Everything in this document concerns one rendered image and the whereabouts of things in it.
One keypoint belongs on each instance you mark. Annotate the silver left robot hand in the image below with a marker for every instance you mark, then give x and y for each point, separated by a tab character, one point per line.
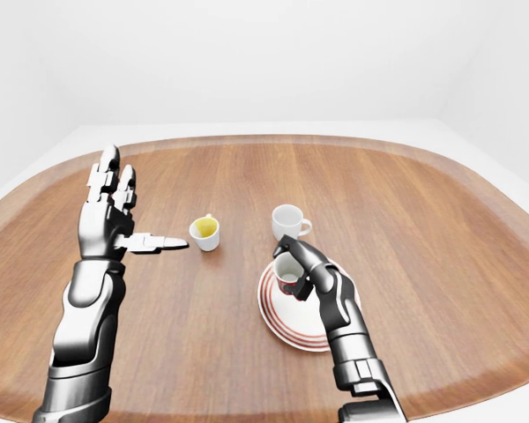
98	224

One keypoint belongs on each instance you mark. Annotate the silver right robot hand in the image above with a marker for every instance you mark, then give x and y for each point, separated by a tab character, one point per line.
330	291

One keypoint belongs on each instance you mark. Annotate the red mug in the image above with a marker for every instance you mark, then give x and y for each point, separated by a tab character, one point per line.
287	274

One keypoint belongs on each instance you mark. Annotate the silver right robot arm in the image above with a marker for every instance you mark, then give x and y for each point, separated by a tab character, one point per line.
357	352

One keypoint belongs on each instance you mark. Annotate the white plate with red rings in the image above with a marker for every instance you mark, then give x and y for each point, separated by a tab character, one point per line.
291	321

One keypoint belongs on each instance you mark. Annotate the white mug with yellow inside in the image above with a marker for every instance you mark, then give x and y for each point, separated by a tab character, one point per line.
205	233

